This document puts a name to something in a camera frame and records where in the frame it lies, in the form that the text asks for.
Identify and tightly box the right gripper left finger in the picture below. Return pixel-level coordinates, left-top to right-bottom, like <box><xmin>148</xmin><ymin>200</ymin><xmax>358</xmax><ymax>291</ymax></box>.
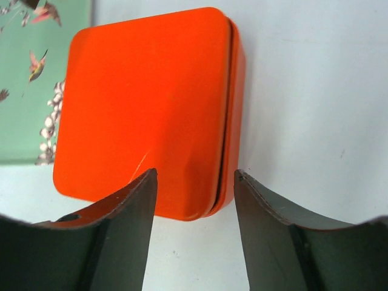
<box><xmin>1</xmin><ymin>169</ymin><xmax>158</xmax><ymax>290</ymax></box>

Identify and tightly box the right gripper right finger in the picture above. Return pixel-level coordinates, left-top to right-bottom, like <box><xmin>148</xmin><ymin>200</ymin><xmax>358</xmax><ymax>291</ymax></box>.
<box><xmin>234</xmin><ymin>170</ymin><xmax>387</xmax><ymax>290</ymax></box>

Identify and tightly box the orange chocolate box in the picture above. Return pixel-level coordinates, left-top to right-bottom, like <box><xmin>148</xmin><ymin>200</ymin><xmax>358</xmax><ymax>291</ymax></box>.
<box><xmin>205</xmin><ymin>19</ymin><xmax>246</xmax><ymax>217</ymax></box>

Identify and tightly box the orange box lid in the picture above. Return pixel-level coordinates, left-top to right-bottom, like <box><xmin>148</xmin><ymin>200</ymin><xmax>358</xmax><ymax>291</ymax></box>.
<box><xmin>53</xmin><ymin>7</ymin><xmax>232</xmax><ymax>221</ymax></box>

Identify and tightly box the green floral tray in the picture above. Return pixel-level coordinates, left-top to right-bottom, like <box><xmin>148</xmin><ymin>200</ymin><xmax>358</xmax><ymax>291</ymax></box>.
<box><xmin>1</xmin><ymin>1</ymin><xmax>93</xmax><ymax>166</ymax></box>

